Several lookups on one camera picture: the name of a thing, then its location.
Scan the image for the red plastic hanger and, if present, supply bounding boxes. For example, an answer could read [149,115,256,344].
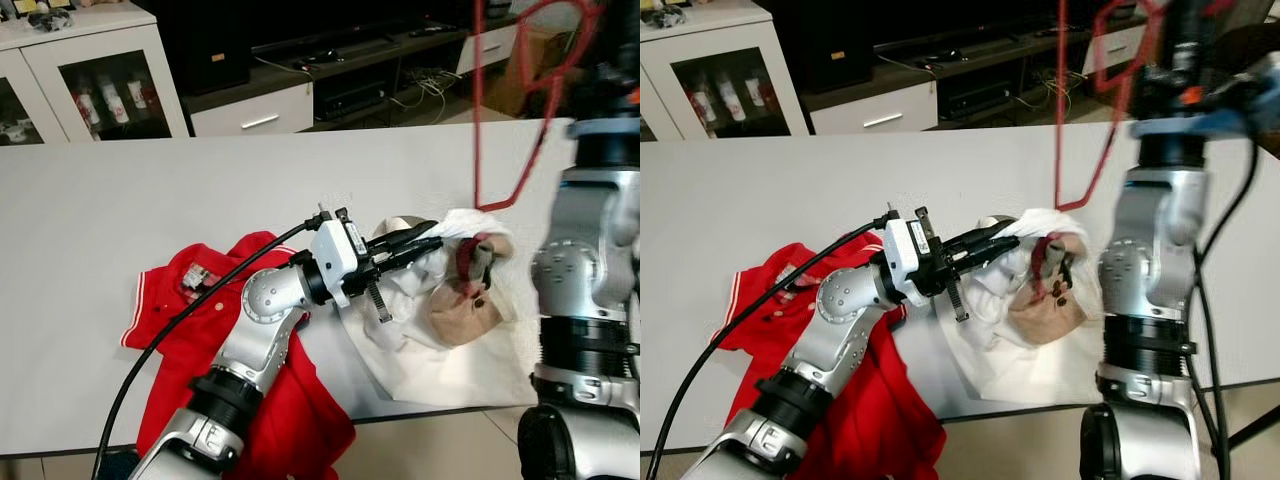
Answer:
[470,0,607,214]
[1053,0,1241,214]

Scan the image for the red polo shirt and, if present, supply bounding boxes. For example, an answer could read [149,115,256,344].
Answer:
[120,230,358,480]
[712,243,949,480]

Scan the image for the small white drawer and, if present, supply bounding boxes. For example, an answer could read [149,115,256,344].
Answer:
[455,22,523,77]
[1082,22,1149,73]

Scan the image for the white folding table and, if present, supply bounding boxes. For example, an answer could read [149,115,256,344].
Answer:
[640,120,1280,453]
[0,117,581,459]

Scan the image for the black media player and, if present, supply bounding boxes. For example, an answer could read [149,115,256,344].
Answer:
[938,78,1016,123]
[313,78,393,123]

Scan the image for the white cable bundle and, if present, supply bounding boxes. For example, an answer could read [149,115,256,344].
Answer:
[388,62,466,113]
[1010,62,1086,113]

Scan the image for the brown cardboard box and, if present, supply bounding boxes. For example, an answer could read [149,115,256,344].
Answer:
[488,25,576,119]

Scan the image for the white glass-door cabinet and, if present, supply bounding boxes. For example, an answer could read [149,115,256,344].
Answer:
[640,0,811,141]
[0,0,191,148]

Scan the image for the black speaker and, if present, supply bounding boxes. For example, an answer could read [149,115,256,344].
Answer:
[148,0,253,98]
[768,0,873,96]

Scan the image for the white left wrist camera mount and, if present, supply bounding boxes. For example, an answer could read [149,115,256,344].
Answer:
[308,215,365,311]
[880,215,936,309]

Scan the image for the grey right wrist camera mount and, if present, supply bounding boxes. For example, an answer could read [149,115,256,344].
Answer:
[1128,72,1280,143]
[568,112,641,139]

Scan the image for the black TV stand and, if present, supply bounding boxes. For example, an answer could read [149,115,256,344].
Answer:
[755,0,1151,138]
[135,0,526,138]

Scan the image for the wide white drawer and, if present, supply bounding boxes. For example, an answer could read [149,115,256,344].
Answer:
[188,82,317,138]
[808,82,939,136]

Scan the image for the white and beige shirt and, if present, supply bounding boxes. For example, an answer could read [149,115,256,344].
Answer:
[338,207,533,408]
[893,207,1103,406]

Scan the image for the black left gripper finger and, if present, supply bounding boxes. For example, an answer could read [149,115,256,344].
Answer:
[375,220,441,253]
[385,236,447,273]
[955,236,1023,276]
[945,218,1021,253]

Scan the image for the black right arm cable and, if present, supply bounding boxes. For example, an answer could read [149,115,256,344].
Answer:
[1188,138,1263,480]

